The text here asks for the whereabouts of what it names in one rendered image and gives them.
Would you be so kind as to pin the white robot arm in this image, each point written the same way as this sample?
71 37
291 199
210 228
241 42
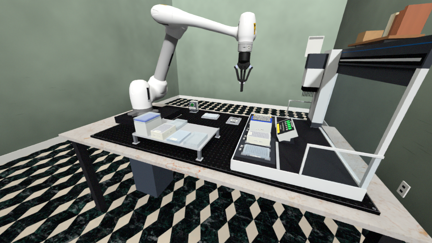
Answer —
176 22

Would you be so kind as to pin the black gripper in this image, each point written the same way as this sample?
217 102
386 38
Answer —
243 64

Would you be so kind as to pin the white ready key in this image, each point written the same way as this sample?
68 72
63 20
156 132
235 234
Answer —
193 106

